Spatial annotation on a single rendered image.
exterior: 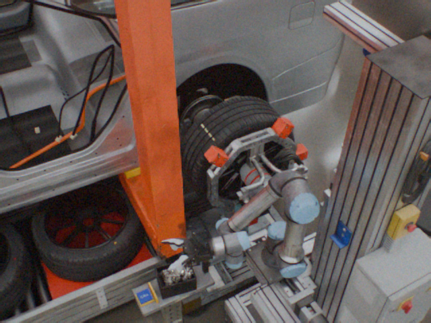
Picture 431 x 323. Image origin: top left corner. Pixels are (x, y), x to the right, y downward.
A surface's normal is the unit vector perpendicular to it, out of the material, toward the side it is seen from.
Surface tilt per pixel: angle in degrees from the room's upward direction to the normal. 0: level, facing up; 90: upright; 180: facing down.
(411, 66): 0
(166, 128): 90
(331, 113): 0
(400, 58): 0
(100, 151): 90
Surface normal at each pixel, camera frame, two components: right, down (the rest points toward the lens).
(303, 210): 0.26, 0.60
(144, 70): 0.46, 0.64
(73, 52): -0.11, -0.65
